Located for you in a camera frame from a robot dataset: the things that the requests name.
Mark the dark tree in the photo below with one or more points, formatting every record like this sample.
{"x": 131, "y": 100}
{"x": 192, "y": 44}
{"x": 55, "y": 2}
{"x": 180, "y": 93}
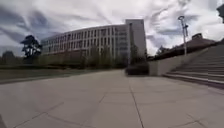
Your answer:
{"x": 30, "y": 46}

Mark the row of small trees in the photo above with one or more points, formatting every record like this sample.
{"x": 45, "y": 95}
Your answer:
{"x": 93, "y": 60}

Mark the lamp pole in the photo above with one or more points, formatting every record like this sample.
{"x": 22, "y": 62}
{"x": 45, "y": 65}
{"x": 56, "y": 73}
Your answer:
{"x": 184, "y": 40}

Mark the dark trimmed hedge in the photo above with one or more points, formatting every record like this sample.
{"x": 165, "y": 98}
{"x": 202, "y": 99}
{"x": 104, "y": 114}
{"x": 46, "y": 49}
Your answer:
{"x": 136, "y": 69}

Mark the brown roofed building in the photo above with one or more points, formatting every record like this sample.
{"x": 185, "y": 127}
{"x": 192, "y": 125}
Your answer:
{"x": 200, "y": 45}

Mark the pale concrete slab pavement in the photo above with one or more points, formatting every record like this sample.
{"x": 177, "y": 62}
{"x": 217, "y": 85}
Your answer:
{"x": 110, "y": 100}

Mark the curved white building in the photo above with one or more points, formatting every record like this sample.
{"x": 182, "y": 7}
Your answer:
{"x": 100, "y": 36}

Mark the grey concrete wall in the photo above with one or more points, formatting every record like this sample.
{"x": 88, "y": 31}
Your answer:
{"x": 170, "y": 65}

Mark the concrete stairs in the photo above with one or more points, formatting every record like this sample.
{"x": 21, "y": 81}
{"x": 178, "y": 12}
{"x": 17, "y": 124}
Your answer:
{"x": 206, "y": 66}

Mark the grass field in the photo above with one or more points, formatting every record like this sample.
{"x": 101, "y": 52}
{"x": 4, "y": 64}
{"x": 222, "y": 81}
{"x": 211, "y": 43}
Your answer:
{"x": 30, "y": 73}

